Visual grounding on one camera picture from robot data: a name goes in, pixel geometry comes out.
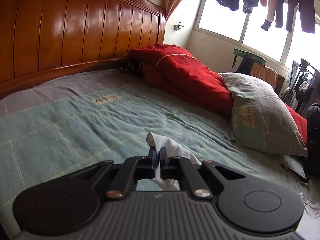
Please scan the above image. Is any grey green pillow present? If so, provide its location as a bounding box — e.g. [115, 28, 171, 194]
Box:
[221, 73, 308, 157]

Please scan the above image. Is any red quilt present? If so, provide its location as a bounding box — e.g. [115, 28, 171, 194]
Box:
[124, 44, 307, 145]

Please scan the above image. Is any black backpack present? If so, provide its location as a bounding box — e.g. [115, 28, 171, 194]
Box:
[280, 103, 320, 184]

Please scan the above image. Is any wooden headboard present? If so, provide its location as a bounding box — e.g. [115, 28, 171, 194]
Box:
[1, 0, 165, 97]

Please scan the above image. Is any wall hook fixture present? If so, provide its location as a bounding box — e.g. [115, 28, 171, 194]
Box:
[174, 22, 183, 31]

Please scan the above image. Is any green topped stool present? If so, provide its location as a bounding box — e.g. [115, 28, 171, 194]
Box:
[230, 48, 266, 75]

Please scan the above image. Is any white long-sleeve shirt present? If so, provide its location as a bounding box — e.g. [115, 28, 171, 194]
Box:
[146, 132, 201, 191]

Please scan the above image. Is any clothes rack with garments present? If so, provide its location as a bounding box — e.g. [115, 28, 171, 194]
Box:
[280, 59, 319, 118]

